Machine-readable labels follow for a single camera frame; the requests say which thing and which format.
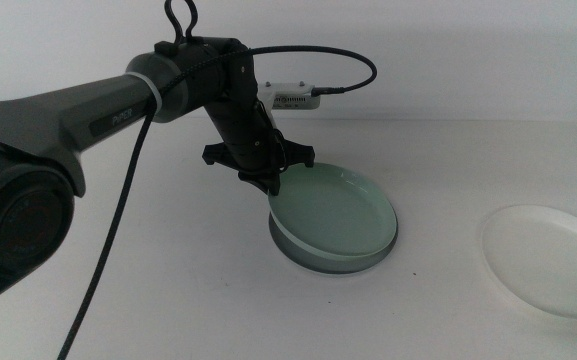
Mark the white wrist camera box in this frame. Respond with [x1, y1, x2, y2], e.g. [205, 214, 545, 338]
[257, 81, 322, 112]

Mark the grey shallow bowl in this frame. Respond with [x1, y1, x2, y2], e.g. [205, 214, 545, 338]
[267, 209, 399, 275]

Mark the white shallow bowl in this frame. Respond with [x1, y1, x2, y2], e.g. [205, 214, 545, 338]
[478, 203, 577, 321]

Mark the short black cable loop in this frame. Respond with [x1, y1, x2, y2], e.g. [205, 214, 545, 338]
[164, 0, 200, 44]

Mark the long black braided cable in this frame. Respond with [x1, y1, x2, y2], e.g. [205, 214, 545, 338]
[56, 44, 378, 360]

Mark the pale green shallow bowl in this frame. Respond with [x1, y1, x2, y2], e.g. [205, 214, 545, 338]
[266, 161, 399, 261]

